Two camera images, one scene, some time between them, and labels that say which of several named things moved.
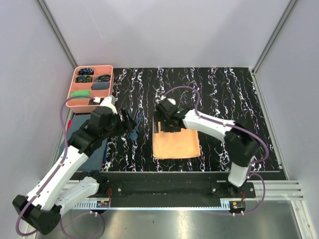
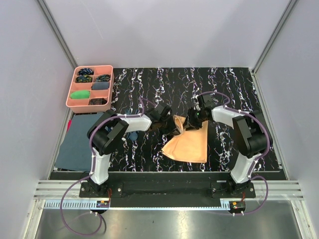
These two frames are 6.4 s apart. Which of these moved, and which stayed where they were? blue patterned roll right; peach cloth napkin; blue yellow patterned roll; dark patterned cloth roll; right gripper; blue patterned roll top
Moved: right gripper; peach cloth napkin
Stayed: dark patterned cloth roll; blue patterned roll right; blue patterned roll top; blue yellow patterned roll
